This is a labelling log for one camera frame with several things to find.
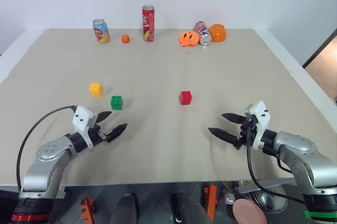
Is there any orange plastic mask toy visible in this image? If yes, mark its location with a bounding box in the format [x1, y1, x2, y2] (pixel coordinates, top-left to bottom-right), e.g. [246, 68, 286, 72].
[179, 30, 200, 47]

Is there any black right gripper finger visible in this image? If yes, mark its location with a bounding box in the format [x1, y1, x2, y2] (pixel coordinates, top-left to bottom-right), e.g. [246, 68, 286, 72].
[221, 113, 246, 124]
[208, 127, 241, 148]

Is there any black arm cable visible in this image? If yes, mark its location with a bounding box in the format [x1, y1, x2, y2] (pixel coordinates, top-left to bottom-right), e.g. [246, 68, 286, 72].
[16, 105, 78, 193]
[246, 123, 308, 204]

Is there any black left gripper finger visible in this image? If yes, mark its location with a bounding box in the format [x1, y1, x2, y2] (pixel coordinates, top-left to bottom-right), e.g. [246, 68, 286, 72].
[96, 111, 113, 123]
[106, 122, 128, 143]

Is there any green toy block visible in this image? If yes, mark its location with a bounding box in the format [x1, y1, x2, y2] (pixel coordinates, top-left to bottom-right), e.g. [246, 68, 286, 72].
[110, 95, 124, 111]

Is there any dark rounded robot leg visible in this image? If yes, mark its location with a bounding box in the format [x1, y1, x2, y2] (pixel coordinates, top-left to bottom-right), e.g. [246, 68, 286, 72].
[171, 192, 211, 224]
[115, 193, 140, 224]

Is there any red white blue soda can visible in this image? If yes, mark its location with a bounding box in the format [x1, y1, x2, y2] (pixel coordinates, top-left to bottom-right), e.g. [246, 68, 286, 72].
[194, 21, 213, 46]

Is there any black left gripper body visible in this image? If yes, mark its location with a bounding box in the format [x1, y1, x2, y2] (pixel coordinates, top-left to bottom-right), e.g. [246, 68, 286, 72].
[88, 116, 111, 146]

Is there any orange clamp tool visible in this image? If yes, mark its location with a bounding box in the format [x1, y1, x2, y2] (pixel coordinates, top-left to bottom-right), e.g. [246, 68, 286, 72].
[203, 184, 217, 224]
[80, 197, 96, 224]

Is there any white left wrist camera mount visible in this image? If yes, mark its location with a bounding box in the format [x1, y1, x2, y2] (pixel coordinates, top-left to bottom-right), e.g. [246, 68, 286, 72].
[72, 105, 94, 149]

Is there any blue and yellow drink can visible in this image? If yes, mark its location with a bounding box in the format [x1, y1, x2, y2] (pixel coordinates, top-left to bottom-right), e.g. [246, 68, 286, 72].
[92, 18, 111, 44]

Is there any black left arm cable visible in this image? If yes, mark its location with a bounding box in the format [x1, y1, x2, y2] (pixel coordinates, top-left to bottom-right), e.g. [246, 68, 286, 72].
[16, 105, 78, 193]

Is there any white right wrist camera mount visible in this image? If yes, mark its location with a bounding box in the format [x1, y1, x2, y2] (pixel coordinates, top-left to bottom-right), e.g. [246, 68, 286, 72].
[244, 101, 271, 151]

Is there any shiny metal bowl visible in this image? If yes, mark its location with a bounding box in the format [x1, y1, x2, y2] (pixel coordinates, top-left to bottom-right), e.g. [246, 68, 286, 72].
[250, 186, 288, 214]

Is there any tall red drink can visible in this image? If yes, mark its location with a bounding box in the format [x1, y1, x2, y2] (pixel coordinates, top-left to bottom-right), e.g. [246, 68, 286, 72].
[142, 5, 155, 42]

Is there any red toy block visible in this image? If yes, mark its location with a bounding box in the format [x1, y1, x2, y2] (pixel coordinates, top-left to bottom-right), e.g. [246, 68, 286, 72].
[180, 91, 193, 106]

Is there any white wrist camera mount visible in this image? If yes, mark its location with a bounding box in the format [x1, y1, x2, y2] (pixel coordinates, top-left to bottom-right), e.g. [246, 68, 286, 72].
[244, 101, 271, 151]
[72, 105, 94, 149]

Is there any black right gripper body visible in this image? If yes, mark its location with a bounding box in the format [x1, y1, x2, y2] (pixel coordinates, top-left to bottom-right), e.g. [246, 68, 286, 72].
[235, 116, 257, 151]

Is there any pink round disc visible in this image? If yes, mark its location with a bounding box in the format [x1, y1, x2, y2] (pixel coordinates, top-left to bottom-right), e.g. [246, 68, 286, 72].
[232, 198, 267, 224]

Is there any yellow toy block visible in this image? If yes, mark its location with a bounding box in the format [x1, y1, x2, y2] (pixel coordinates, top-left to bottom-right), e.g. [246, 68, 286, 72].
[89, 82, 104, 98]

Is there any orange plastic cup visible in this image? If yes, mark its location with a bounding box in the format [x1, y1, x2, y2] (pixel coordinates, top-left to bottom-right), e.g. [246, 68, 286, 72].
[208, 24, 228, 43]

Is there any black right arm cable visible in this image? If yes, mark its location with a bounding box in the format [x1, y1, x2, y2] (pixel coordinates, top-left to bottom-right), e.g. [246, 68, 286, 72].
[246, 123, 308, 204]

